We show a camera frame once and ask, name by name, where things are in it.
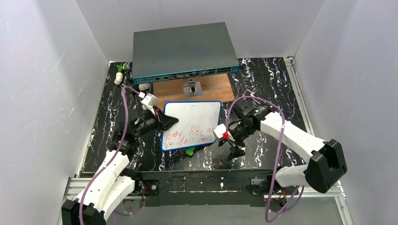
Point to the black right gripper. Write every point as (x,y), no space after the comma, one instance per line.
(234,135)

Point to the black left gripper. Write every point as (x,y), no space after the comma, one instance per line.
(156,120)

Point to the blue-framed small whiteboard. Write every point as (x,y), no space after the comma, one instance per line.
(197,121)

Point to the green bone-shaped whiteboard eraser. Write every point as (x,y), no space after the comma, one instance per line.
(190,151)

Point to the white pipe elbow fitting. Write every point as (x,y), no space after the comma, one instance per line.
(118,78)

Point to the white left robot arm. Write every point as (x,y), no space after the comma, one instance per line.
(113,180)

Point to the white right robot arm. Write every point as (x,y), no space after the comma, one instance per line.
(325,163)

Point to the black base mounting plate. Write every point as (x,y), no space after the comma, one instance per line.
(209,187)

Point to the white and black pipe fitting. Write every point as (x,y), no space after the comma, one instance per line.
(142,87)

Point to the brown wooden board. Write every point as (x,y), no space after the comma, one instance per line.
(214,87)

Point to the green and white pipe fitting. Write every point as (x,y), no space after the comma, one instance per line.
(123,67)

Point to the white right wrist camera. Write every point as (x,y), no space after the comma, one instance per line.
(221,132)

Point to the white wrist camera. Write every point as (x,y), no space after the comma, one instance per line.
(221,132)
(148,102)

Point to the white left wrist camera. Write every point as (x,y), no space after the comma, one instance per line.
(148,102)

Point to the metal bracket with black knob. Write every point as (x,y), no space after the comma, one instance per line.
(192,88)

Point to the grey network switch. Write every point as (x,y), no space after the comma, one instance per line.
(182,52)

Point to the right aluminium side rail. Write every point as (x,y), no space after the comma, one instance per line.
(289,62)

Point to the aluminium extrusion frame rail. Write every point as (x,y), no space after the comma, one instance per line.
(335,191)

